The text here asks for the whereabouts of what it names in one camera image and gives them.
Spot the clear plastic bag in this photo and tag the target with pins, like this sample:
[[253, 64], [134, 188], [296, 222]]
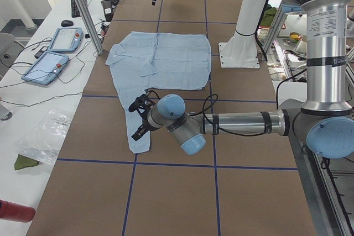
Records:
[[43, 143]]

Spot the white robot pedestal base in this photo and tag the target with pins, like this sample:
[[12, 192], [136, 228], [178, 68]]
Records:
[[241, 50]]

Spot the black computer mouse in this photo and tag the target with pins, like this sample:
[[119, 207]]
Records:
[[67, 23]]

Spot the aluminium frame post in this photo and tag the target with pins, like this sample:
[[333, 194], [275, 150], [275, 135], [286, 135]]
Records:
[[90, 27]]

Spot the light blue striped shirt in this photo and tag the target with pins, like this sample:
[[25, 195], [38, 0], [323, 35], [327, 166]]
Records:
[[164, 61]]

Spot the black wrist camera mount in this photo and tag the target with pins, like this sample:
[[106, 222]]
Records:
[[141, 104]]

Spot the upper blue teach pendant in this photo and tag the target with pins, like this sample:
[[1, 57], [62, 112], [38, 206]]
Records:
[[66, 40]]

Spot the blue teach pendant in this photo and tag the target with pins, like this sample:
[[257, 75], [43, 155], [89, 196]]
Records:
[[66, 40], [46, 69]]

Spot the black keyboard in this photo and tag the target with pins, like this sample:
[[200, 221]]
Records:
[[74, 9]]

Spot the green folded cloth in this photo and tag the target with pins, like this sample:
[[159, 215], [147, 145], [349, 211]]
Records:
[[23, 162]]

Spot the lower blue teach pendant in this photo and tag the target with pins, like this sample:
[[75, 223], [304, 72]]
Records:
[[46, 69]]

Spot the red cylinder bottle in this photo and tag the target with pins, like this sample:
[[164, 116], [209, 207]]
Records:
[[16, 212]]

